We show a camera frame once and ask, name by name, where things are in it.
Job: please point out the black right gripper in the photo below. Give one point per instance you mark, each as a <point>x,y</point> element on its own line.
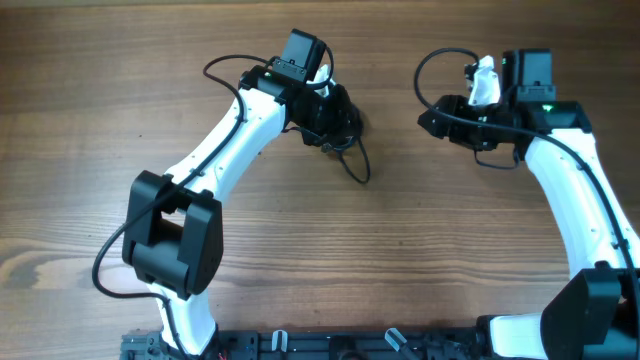
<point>451,129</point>

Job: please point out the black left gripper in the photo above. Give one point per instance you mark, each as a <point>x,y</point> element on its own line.
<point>341,120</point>

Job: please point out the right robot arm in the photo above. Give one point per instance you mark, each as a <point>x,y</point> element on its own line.
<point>513,101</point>

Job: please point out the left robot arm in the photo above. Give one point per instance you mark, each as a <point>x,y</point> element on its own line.
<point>173,234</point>

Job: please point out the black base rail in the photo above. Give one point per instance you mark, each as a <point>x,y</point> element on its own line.
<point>448,343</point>

